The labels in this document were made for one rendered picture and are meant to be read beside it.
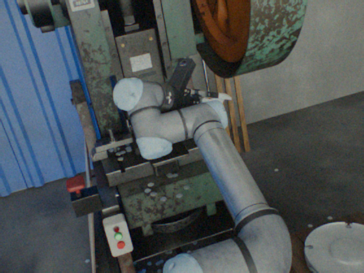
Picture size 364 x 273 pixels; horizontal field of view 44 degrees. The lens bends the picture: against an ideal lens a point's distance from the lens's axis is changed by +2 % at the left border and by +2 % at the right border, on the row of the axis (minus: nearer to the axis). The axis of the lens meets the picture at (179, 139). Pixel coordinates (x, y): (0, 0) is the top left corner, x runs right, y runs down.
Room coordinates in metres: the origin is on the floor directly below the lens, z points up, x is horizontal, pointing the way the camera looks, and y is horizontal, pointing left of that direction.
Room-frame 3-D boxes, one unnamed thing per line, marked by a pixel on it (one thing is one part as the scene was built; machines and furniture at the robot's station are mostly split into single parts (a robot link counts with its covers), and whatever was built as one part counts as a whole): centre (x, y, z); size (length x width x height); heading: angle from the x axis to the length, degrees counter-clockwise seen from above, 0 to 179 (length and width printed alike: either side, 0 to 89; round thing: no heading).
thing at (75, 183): (1.32, 0.38, 0.72); 0.07 x 0.06 x 0.08; 12
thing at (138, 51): (1.57, 0.09, 1.04); 0.17 x 0.15 x 0.30; 12
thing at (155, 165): (1.44, 0.07, 0.72); 0.25 x 0.14 x 0.14; 12
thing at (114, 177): (1.61, 0.10, 0.68); 0.45 x 0.30 x 0.06; 102
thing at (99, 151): (1.58, 0.27, 0.76); 0.17 x 0.06 x 0.10; 102
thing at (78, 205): (1.32, 0.36, 0.62); 0.10 x 0.06 x 0.20; 102
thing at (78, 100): (1.69, 0.39, 0.45); 0.92 x 0.12 x 0.90; 12
